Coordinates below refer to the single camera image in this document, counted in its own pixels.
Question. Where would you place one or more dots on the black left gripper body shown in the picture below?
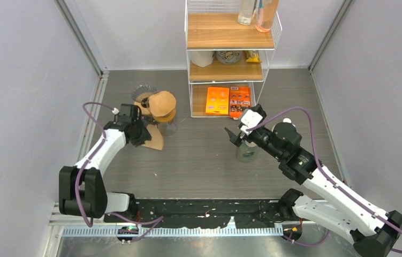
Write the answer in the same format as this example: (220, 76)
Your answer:
(138, 131)

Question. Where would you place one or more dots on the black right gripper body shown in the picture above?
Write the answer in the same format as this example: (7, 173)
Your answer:
(262, 137)

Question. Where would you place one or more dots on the brown paper filter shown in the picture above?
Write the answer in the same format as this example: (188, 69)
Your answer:
(161, 103)
(156, 142)

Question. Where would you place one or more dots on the wooden ring holder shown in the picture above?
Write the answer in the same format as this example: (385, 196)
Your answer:
(166, 119)
(144, 110)

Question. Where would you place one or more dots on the dark transparent dripper cone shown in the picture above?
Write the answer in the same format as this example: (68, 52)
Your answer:
(142, 94)

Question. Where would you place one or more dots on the wooden ring holder front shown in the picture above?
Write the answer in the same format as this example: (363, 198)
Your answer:
(166, 119)

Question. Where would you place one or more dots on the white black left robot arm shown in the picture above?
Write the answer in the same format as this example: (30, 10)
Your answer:
(81, 187)

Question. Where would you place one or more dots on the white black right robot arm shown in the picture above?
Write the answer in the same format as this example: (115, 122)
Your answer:
(372, 231)

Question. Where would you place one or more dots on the green soap pump bottle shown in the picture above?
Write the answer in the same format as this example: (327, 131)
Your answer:
(247, 152)

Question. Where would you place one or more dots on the clear glass carafe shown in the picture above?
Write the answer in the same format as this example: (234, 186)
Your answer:
(167, 129)

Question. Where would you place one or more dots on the cream lotion pump bottle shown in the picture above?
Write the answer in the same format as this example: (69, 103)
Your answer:
(285, 120)

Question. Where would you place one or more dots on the orange printed snack box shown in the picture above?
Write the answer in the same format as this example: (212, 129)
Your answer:
(239, 100)

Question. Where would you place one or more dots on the yellow snack packet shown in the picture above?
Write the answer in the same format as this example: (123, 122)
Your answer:
(253, 56)

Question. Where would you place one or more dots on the printed tin can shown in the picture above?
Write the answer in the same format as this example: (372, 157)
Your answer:
(228, 56)

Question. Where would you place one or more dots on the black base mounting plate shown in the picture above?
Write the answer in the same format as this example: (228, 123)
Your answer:
(210, 213)

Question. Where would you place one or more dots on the white container on shelf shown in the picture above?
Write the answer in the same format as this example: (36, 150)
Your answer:
(201, 58)

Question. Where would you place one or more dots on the clear glass bottle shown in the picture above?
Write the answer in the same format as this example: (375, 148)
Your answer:
(246, 12)

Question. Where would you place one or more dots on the pink glass bottle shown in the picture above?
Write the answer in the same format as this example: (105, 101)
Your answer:
(266, 11)

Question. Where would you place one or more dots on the white wire wooden shelf rack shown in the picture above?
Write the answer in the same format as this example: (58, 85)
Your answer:
(213, 26)

